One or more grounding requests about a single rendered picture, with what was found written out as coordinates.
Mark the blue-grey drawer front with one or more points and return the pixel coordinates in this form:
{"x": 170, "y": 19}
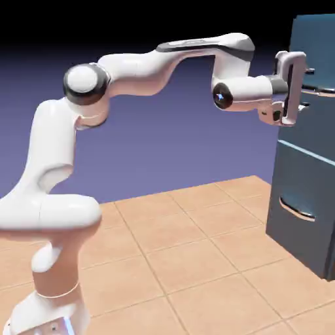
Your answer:
{"x": 314, "y": 123}
{"x": 295, "y": 178}

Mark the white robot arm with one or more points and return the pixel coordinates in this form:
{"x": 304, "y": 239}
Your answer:
{"x": 52, "y": 157}

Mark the blue-grey cabinet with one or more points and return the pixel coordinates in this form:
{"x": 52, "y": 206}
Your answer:
{"x": 308, "y": 170}

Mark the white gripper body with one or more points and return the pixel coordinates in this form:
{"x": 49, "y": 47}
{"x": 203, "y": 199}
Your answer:
{"x": 297, "y": 78}

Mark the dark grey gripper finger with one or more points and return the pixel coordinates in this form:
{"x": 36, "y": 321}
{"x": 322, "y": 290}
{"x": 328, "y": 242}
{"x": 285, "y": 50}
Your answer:
{"x": 310, "y": 70}
{"x": 303, "y": 106}

